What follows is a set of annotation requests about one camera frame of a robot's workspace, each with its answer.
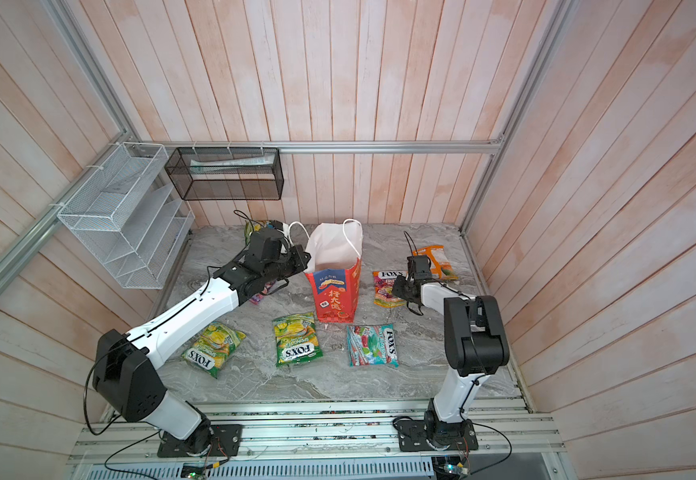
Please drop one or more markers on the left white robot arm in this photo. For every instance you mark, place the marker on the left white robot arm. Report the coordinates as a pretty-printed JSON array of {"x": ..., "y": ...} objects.
[{"x": 125, "y": 372}]

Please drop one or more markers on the green fox's candy bag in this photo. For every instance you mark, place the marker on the green fox's candy bag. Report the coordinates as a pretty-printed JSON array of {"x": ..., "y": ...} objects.
[
  {"x": 213, "y": 347},
  {"x": 251, "y": 227},
  {"x": 296, "y": 339}
]

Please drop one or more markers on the white wire mesh shelf rack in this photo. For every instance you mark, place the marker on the white wire mesh shelf rack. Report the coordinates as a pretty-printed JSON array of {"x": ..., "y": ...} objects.
[{"x": 132, "y": 225}]

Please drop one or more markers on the teal red Fox's candy bag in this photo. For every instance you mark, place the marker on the teal red Fox's candy bag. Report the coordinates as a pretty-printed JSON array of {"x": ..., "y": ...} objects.
[{"x": 371, "y": 345}]

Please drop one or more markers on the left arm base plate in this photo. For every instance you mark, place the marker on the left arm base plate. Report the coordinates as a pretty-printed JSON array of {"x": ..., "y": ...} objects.
[{"x": 209, "y": 439}]

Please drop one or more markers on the black wire mesh basket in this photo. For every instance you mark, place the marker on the black wire mesh basket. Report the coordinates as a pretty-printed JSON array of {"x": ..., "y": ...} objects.
[{"x": 226, "y": 173}]

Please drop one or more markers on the green Fox's candy bag centre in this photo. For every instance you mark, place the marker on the green Fox's candy bag centre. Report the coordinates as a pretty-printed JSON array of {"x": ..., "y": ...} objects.
[{"x": 296, "y": 339}]

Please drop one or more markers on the purple Fox's berries candy bag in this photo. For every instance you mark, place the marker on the purple Fox's berries candy bag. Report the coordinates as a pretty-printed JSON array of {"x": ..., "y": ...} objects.
[{"x": 258, "y": 297}]

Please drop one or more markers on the red paper bag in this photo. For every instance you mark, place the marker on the red paper bag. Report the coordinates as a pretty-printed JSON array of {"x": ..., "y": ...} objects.
[{"x": 334, "y": 269}]

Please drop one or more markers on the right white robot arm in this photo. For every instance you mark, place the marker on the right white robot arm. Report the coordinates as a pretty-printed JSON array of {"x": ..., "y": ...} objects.
[{"x": 475, "y": 345}]

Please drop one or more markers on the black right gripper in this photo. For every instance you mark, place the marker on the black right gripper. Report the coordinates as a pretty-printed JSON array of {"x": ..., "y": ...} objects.
[{"x": 398, "y": 286}]

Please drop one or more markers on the orange mango snack bag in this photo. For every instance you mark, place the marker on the orange mango snack bag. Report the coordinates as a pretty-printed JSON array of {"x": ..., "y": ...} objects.
[{"x": 441, "y": 267}]

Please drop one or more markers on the green Fox's candy bag left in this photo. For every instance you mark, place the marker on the green Fox's candy bag left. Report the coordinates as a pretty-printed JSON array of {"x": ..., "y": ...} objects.
[{"x": 213, "y": 347}]

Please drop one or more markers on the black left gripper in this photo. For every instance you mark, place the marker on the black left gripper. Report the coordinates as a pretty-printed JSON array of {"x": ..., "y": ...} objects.
[{"x": 297, "y": 252}]

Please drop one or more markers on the green Fox's candy bag rear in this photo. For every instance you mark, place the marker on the green Fox's candy bag rear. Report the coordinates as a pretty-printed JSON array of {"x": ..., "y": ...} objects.
[{"x": 251, "y": 227}]

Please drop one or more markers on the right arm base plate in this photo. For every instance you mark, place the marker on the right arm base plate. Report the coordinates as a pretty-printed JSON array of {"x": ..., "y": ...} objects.
[{"x": 433, "y": 435}]

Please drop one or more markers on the orange Fox's fruit candy bag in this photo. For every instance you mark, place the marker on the orange Fox's fruit candy bag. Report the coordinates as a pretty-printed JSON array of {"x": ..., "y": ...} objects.
[{"x": 383, "y": 286}]

